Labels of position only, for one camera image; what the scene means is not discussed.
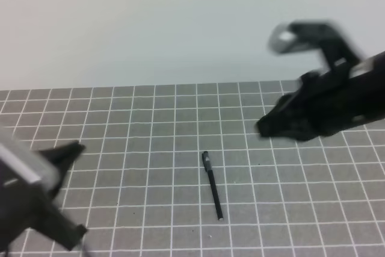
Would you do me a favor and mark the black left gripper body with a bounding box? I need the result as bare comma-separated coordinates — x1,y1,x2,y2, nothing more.
1,164,87,251

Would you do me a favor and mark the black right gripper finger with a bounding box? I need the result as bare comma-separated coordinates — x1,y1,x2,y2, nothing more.
255,100,310,141

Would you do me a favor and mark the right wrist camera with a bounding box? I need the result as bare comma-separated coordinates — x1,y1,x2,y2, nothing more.
268,21,362,71

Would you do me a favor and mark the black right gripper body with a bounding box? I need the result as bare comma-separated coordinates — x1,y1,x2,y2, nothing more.
282,52,384,140

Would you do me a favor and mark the black pen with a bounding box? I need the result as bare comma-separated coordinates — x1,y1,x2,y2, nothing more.
206,169,223,220

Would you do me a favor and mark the black translucent pen cap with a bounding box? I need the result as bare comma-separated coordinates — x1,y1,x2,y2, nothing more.
202,151,212,172

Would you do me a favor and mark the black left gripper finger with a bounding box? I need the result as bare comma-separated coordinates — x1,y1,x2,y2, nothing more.
38,141,86,197

